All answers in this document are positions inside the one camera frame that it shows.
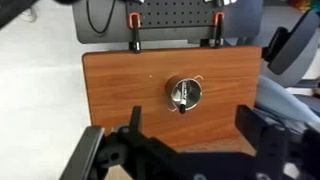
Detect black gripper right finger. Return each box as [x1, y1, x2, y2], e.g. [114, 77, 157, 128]
[234, 104, 268, 158]

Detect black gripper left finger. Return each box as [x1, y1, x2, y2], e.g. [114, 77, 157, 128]
[129, 105, 143, 135]

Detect black and white marker pen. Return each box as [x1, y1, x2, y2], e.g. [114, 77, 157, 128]
[174, 80, 191, 115]

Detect silver metal pot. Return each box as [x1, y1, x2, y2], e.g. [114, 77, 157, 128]
[164, 74, 204, 113]

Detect light blue jacket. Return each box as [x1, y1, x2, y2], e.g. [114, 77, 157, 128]
[254, 74, 320, 125]

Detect black orange bar clamp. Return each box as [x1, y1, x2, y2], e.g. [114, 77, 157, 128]
[199, 11, 226, 49]
[128, 12, 143, 54]

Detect black office chair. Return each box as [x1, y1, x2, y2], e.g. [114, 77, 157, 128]
[261, 9, 320, 88]

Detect black perforated breadboard table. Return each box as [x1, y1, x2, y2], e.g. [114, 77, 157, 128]
[72, 0, 264, 45]

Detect black cable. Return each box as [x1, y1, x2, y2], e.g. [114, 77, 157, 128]
[85, 0, 118, 35]

